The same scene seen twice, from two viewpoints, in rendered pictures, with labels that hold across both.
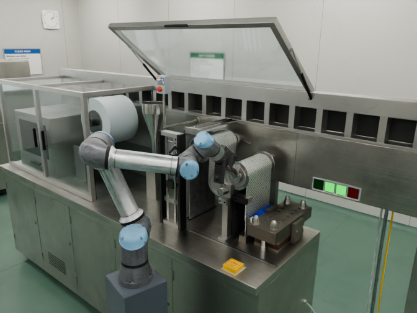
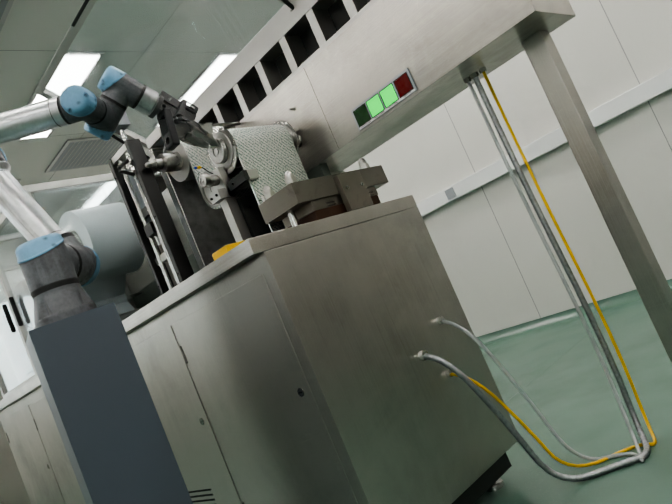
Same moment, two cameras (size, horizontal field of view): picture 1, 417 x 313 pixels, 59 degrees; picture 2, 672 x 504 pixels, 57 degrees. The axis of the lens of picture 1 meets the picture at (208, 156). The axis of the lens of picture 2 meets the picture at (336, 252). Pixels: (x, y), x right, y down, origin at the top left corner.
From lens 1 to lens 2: 1.32 m
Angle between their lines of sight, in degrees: 22
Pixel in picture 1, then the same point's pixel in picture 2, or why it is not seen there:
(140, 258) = (52, 271)
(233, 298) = (247, 301)
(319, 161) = (345, 80)
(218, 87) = (204, 98)
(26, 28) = not seen: hidden behind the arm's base
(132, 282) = (49, 315)
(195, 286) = (209, 340)
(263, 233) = (279, 199)
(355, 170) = (387, 49)
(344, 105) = not seen: outside the picture
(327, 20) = not seen: hidden behind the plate
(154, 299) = (96, 334)
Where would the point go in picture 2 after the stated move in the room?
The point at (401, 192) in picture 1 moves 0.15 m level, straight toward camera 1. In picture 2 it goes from (451, 24) to (427, 15)
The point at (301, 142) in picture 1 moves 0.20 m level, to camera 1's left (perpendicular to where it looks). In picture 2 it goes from (314, 76) to (258, 102)
